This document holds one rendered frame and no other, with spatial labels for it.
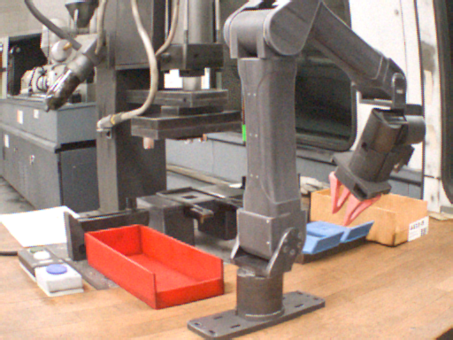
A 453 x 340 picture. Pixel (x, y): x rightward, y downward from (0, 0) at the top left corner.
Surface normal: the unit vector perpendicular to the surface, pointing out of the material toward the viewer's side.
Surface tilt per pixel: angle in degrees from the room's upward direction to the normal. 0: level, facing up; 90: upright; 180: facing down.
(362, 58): 90
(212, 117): 90
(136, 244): 90
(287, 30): 90
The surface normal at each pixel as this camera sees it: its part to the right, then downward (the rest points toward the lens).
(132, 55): -0.81, 0.12
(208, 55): 0.58, 0.14
